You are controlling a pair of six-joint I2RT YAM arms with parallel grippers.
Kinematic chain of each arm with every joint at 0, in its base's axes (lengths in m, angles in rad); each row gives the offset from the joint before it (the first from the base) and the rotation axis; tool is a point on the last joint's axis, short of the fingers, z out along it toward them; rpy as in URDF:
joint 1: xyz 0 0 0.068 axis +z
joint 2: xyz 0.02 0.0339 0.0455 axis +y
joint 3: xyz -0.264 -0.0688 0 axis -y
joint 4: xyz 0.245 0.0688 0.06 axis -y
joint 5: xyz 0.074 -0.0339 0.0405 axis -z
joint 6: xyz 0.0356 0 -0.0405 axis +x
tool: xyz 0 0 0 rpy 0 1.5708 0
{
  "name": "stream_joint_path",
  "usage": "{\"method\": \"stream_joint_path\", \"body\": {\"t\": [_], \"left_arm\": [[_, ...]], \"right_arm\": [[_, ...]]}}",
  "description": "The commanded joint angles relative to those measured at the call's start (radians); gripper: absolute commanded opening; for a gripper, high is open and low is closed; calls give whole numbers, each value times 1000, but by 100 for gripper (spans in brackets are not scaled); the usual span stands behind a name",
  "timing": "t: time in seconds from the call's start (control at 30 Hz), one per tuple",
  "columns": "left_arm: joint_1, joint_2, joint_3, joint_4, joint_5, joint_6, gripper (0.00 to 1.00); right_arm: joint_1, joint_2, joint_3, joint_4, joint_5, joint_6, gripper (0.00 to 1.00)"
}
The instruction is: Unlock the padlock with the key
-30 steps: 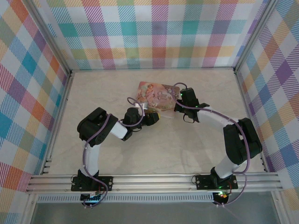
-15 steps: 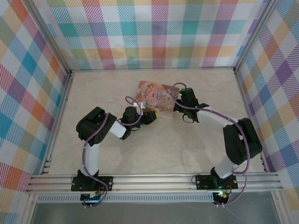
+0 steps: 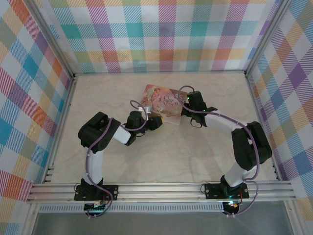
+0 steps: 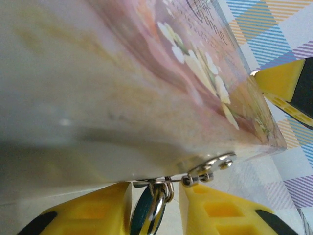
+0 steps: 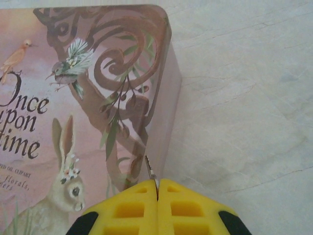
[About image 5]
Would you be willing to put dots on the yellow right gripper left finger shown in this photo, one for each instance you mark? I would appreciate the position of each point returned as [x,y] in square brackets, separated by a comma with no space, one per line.
[132,220]

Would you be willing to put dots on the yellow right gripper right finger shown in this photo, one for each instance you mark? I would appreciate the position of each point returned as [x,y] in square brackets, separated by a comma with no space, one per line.
[185,220]

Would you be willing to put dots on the small silver key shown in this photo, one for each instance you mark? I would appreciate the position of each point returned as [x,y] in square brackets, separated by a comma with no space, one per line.
[152,175]

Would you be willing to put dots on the pink storybook tin box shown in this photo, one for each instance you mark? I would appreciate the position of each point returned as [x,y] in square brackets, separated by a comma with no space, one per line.
[85,98]

